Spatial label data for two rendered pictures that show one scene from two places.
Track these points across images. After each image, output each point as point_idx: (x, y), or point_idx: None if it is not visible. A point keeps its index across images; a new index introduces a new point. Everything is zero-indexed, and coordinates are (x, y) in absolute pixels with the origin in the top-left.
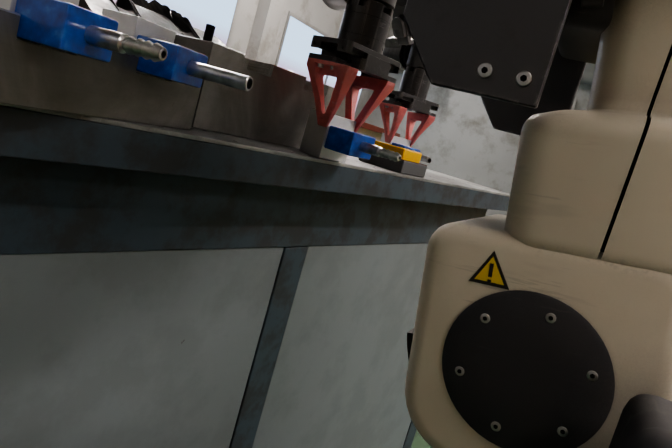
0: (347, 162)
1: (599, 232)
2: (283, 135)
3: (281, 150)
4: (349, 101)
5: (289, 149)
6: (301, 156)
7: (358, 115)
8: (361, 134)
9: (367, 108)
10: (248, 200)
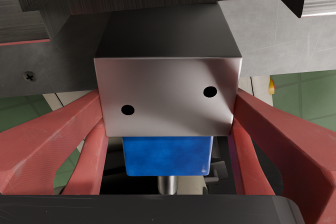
0: (258, 42)
1: None
2: None
3: (0, 78)
4: (255, 133)
5: (65, 22)
6: (44, 93)
7: (234, 149)
8: (152, 175)
9: (238, 191)
10: None
